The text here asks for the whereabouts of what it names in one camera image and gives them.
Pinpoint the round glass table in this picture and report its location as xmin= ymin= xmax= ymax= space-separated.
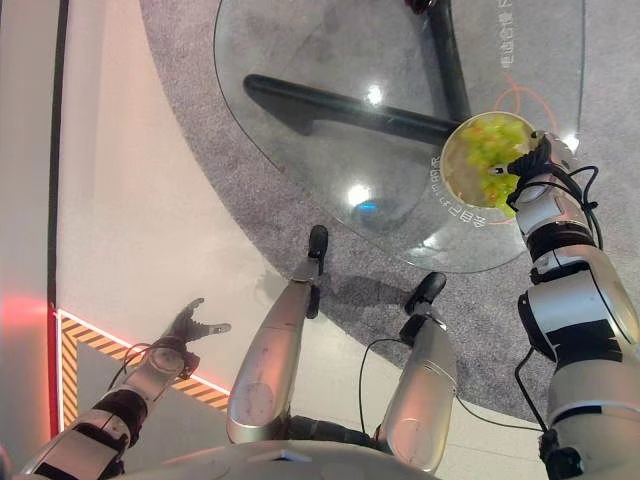
xmin=213 ymin=0 xmax=587 ymax=274

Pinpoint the black table base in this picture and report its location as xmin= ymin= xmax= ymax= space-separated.
xmin=243 ymin=0 xmax=474 ymax=147

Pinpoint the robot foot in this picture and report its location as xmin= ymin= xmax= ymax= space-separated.
xmin=305 ymin=224 xmax=330 ymax=274
xmin=403 ymin=271 xmax=448 ymax=315

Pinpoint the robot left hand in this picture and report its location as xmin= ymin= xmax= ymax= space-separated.
xmin=164 ymin=297 xmax=233 ymax=351

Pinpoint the black wall trim strip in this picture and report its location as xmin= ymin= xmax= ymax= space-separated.
xmin=46 ymin=0 xmax=71 ymax=312

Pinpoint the round paper plate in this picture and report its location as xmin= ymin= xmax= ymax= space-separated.
xmin=439 ymin=112 xmax=540 ymax=212

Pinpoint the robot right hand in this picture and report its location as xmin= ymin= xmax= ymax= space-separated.
xmin=487 ymin=129 xmax=577 ymax=211

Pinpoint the robot leg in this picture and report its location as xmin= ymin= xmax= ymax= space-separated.
xmin=377 ymin=312 xmax=459 ymax=474
xmin=226 ymin=257 xmax=322 ymax=445

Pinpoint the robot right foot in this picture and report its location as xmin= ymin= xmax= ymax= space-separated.
xmin=403 ymin=271 xmax=448 ymax=315

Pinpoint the robot left leg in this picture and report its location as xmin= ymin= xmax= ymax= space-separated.
xmin=226 ymin=257 xmax=322 ymax=445

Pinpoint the green grape bunch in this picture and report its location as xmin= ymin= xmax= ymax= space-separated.
xmin=455 ymin=117 xmax=534 ymax=219

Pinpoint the robot silver torso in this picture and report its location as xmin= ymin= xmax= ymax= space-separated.
xmin=124 ymin=439 xmax=439 ymax=480

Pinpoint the grey carpet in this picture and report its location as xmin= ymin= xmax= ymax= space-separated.
xmin=141 ymin=0 xmax=640 ymax=426

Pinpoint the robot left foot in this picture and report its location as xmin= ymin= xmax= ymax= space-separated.
xmin=305 ymin=224 xmax=330 ymax=274

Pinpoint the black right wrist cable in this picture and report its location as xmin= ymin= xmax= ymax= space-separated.
xmin=547 ymin=164 xmax=604 ymax=251

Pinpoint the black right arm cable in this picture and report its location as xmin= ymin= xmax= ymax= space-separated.
xmin=513 ymin=344 xmax=551 ymax=434

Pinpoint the black right leg cable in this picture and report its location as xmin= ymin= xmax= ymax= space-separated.
xmin=358 ymin=338 xmax=419 ymax=439

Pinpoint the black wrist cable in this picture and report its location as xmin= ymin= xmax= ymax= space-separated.
xmin=106 ymin=341 xmax=154 ymax=392
xmin=547 ymin=164 xmax=604 ymax=251

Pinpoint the robot right leg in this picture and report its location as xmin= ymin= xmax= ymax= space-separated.
xmin=377 ymin=312 xmax=459 ymax=474

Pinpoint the orange black hazard tape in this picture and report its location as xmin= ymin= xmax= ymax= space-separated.
xmin=57 ymin=308 xmax=232 ymax=431

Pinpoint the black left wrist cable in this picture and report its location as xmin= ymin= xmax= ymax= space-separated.
xmin=106 ymin=341 xmax=154 ymax=392

